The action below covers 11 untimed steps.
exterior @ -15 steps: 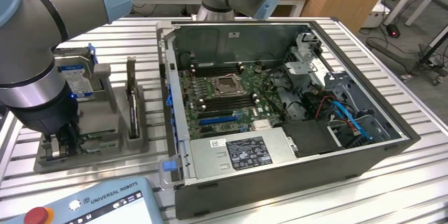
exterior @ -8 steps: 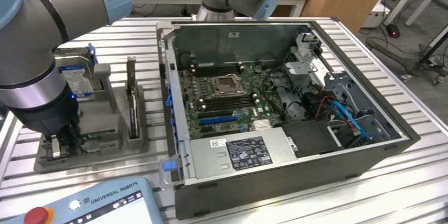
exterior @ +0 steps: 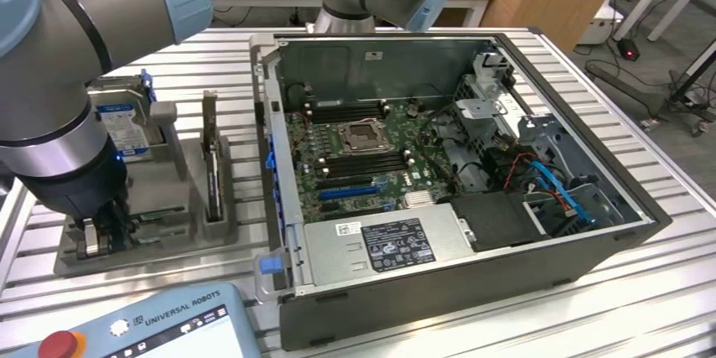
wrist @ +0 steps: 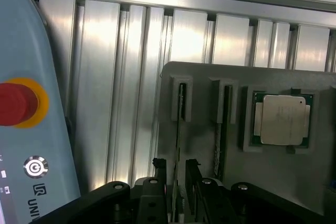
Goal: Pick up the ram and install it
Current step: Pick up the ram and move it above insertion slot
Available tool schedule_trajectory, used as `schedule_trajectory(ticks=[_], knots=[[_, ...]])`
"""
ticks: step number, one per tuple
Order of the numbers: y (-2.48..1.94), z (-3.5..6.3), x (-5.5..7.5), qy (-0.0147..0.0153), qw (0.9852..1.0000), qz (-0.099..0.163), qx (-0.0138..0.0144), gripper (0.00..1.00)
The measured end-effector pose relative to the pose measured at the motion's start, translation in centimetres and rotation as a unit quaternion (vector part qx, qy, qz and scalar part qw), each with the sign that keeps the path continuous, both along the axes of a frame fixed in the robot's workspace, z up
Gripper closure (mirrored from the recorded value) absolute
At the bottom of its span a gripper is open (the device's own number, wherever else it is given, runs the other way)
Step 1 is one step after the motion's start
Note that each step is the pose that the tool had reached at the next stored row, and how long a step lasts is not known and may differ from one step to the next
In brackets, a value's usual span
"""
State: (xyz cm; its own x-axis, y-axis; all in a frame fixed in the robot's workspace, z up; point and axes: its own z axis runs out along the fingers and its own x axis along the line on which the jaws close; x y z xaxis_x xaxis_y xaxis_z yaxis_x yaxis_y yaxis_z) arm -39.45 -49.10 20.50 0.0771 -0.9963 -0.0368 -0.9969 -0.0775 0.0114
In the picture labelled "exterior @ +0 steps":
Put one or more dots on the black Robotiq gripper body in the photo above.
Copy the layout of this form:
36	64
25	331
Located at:
77	190

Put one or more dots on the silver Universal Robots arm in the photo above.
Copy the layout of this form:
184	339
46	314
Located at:
56	39

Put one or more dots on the grey parts rack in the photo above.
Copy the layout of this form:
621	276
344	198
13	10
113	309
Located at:
168	190

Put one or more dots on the hard disk in blue caddy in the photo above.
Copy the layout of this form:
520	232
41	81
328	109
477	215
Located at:
125	123

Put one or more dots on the graphics card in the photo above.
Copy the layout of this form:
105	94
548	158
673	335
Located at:
210	173

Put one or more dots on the blue-grey teach pendant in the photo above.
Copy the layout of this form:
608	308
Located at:
168	303

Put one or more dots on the red emergency stop button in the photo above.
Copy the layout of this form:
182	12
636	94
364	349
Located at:
58	345

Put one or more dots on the blue case latch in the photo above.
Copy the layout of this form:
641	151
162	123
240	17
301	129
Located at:
269	266

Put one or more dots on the green motherboard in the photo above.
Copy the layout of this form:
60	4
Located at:
313	165

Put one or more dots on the silver power supply unit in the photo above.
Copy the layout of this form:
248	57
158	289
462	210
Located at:
334	257

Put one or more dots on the blue expansion slot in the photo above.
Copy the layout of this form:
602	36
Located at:
346	193

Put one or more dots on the CPU socket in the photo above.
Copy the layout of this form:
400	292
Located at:
360	136

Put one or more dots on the small silver heat sink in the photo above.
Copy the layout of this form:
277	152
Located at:
418	198

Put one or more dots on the black open PC case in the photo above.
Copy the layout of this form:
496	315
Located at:
446	291

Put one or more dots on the black plastic shroud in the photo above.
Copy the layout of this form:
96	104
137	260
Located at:
492	219

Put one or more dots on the silver metal disk bay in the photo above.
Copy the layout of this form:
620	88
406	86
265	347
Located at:
474	108

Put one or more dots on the black cooling fan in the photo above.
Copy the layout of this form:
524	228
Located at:
500	165

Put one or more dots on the grey-blue disk bay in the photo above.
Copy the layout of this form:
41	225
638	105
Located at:
592	203

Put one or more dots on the black wheeled stand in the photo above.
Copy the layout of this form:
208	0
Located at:
614	79

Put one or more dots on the white floor unit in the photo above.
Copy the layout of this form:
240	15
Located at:
601	27

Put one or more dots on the black device with red light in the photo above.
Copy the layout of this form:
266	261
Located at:
626	50

